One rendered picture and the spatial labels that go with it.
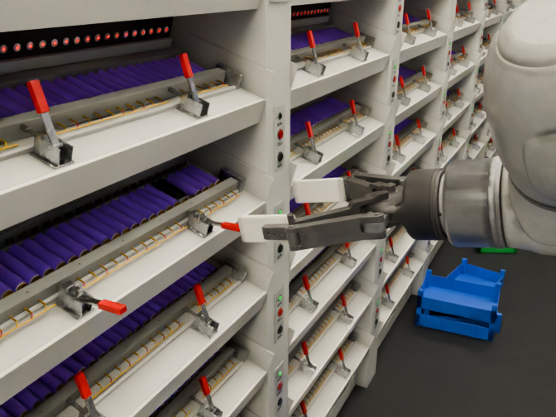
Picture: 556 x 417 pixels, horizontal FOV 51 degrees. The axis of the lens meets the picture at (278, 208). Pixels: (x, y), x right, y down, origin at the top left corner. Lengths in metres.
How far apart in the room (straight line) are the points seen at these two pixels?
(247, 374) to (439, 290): 1.46
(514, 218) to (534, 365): 1.84
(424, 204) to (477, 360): 1.77
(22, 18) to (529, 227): 0.51
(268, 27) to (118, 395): 0.63
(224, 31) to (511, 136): 0.70
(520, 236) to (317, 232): 0.19
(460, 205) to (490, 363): 1.78
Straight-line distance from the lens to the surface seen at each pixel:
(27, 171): 0.67
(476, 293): 2.58
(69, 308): 0.76
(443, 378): 2.21
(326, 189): 0.73
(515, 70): 0.40
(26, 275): 0.78
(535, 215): 0.54
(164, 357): 0.97
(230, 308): 1.09
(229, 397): 1.19
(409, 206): 0.59
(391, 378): 2.17
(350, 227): 0.58
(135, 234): 0.86
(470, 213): 0.57
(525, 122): 0.41
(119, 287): 0.80
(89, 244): 0.84
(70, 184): 0.69
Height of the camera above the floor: 1.32
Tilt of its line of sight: 22 degrees down
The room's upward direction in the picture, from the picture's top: straight up
